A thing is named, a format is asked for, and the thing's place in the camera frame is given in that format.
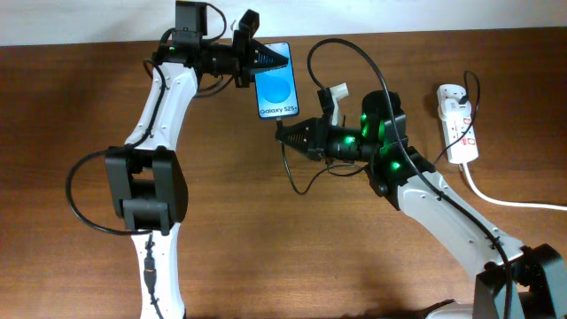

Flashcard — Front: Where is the black USB charging cable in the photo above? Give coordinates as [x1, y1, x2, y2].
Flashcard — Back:
[275, 69, 482, 196]

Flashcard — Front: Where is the blue screen Galaxy smartphone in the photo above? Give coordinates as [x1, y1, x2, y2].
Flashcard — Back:
[255, 42, 299, 120]

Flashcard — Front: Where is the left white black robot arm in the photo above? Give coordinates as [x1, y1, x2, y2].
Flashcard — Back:
[105, 1, 288, 318]

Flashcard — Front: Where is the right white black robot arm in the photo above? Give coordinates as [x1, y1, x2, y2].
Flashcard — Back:
[276, 90, 566, 318]

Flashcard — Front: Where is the white USB charger plug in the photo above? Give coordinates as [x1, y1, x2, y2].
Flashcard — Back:
[438, 98, 472, 121]

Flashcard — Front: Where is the white power strip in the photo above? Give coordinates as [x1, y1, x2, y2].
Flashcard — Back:
[437, 84, 478, 165]

